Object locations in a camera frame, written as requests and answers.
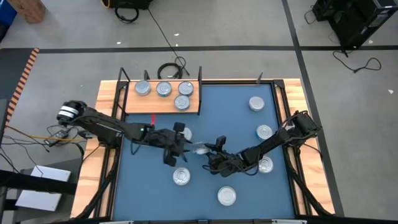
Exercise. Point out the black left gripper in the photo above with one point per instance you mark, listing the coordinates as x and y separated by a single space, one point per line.
168 140

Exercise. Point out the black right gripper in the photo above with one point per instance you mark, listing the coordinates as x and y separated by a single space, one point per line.
231 161

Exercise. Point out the yellowfin tuna can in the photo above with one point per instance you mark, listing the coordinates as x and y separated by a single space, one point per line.
181 176
200 150

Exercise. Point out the teal label tuna can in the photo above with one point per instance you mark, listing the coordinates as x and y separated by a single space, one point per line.
264 132
163 89

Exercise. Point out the green white label tuna can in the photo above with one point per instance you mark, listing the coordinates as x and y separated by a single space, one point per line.
142 87
257 103

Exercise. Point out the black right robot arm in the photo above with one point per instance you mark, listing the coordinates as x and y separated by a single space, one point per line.
280 138

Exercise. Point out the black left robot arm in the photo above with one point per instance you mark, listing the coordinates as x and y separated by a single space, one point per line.
102 124

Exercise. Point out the large green label tuna can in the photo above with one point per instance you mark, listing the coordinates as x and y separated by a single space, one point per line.
226 196

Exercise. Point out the blue table mat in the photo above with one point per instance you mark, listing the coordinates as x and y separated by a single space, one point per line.
149 193

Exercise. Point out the white flat box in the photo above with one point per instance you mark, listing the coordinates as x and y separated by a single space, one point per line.
43 193

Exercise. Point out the black beam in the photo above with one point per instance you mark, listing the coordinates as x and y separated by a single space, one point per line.
37 183

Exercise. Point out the black mat with orange stripes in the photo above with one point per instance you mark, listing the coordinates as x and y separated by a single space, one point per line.
12 71

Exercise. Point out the black computer tower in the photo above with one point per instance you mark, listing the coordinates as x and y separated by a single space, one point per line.
354 21

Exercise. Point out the blue plastic bin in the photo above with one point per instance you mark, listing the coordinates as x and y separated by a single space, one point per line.
6 14

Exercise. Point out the wooden shelf with black frame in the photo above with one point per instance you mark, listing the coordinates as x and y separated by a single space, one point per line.
149 104

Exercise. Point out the wooden table with black frame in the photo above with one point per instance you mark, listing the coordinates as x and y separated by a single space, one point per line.
104 93

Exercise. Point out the white frame bracket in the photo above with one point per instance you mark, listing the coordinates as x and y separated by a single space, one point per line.
289 221
116 222

